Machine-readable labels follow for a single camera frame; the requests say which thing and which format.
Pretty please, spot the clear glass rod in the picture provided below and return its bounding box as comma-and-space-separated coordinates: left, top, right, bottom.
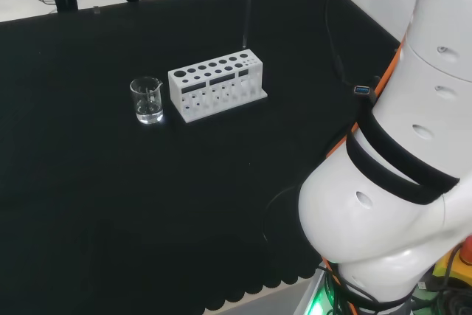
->
241, 0, 255, 49

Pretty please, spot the white test tube rack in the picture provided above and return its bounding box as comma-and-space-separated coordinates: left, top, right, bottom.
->
167, 49, 268, 124

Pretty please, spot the clear glass beaker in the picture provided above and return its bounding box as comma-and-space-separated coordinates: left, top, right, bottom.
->
129, 76, 164, 125

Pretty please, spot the black bench cloth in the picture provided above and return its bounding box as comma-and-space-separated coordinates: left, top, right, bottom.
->
0, 0, 403, 315

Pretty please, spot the yellow stop button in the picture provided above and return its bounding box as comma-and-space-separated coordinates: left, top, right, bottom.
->
433, 234, 472, 289

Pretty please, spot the black cable with blue plug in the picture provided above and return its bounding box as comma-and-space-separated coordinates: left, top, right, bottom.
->
323, 0, 381, 105

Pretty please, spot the orange cable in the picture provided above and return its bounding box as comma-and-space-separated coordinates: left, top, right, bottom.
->
323, 32, 407, 315

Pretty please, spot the thin black looped cable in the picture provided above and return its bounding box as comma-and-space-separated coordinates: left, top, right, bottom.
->
261, 184, 308, 255

